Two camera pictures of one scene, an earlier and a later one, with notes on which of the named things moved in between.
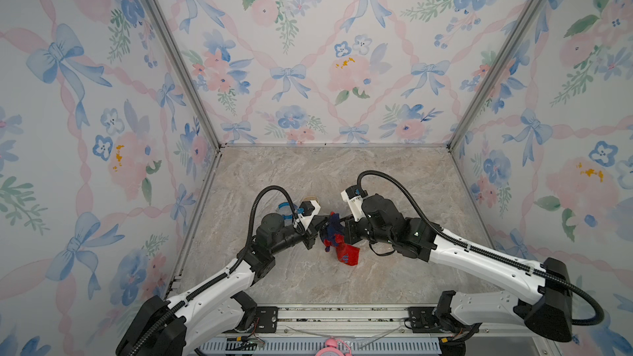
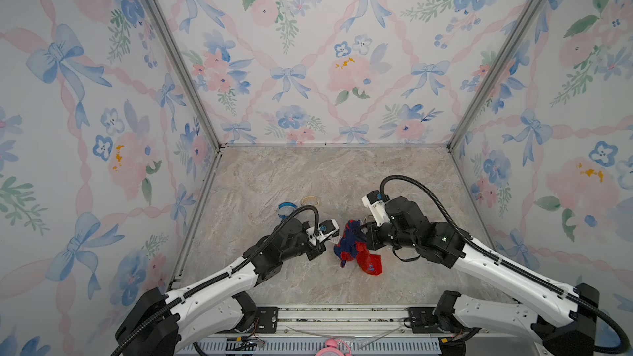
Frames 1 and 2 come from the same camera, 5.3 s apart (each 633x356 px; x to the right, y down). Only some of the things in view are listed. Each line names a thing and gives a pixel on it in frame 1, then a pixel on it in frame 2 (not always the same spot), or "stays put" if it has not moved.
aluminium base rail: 368,321 stays put
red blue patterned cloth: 332,234 to 353,245
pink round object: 331,348 stays put
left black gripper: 311,231 to 316,250
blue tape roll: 285,209 stays put
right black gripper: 348,228 to 370,234
